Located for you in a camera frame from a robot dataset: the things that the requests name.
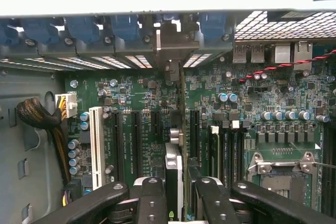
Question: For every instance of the silver video port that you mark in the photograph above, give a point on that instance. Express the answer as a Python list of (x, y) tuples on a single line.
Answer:
[(283, 54)]

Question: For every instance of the white expansion slot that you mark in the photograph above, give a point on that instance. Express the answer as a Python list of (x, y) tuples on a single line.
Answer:
[(95, 142)]

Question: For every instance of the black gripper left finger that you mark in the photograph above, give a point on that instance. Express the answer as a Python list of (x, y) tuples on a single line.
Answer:
[(152, 203)]

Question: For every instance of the short black expansion slot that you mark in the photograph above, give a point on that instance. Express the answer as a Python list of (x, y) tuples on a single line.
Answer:
[(155, 123)]

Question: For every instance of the black RAM slot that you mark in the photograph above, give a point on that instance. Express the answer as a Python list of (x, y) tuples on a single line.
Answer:
[(227, 150), (329, 142), (237, 150)]

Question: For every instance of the white power connector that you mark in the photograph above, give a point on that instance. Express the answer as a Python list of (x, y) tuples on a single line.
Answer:
[(69, 104)]

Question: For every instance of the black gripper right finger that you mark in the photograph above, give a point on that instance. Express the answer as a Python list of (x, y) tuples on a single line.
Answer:
[(215, 203)]

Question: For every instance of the CPU socket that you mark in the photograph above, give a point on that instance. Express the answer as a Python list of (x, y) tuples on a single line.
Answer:
[(278, 187)]

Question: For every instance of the open grey PC case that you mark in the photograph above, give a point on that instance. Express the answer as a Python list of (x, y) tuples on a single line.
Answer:
[(218, 47)]

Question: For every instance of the green motherboard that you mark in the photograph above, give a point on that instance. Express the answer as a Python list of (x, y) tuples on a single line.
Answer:
[(147, 90)]

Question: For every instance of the black power connector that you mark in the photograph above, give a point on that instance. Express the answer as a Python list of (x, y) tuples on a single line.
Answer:
[(74, 190)]

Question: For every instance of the silver USB port block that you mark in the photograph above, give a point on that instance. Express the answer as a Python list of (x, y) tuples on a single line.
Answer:
[(240, 53), (257, 53)]

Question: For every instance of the metal locking lever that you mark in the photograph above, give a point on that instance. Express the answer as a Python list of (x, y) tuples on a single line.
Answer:
[(325, 165)]

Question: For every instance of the blue slot clip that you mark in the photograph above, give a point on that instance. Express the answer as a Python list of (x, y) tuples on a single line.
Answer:
[(39, 31), (212, 27), (126, 28), (84, 30)]

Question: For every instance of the silver ethernet port block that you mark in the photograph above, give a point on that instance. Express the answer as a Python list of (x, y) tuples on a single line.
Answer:
[(303, 54)]

